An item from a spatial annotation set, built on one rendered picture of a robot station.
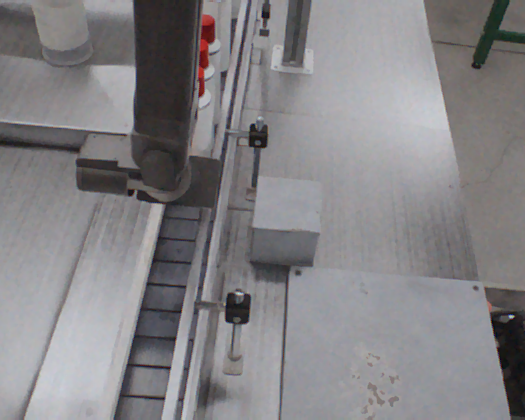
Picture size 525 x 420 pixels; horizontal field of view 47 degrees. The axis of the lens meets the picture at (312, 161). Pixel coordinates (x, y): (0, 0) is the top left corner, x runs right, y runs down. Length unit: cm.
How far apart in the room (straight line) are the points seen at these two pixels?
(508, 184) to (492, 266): 41
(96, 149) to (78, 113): 40
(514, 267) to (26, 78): 160
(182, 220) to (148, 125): 34
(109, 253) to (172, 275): 13
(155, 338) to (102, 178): 23
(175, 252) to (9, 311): 23
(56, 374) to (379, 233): 51
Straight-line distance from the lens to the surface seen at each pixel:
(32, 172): 109
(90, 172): 71
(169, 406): 69
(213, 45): 95
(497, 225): 224
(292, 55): 127
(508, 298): 176
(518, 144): 259
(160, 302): 84
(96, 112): 109
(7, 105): 114
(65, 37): 116
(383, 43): 140
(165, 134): 61
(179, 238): 90
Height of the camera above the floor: 160
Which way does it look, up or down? 46 degrees down
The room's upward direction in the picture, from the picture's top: 10 degrees clockwise
